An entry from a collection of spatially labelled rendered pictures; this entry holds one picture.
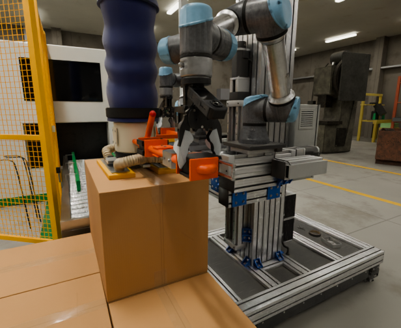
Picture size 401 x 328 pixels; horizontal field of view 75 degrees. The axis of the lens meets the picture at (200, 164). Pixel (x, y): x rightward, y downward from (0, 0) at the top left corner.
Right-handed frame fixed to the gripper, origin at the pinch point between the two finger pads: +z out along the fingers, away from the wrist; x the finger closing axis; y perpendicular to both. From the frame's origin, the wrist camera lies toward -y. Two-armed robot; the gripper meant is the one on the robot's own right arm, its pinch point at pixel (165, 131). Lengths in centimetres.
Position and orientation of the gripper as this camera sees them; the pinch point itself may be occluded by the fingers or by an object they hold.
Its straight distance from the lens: 155.0
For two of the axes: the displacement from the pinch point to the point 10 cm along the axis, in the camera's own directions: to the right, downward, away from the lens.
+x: 8.8, -0.9, 4.7
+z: 0.0, 9.8, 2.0
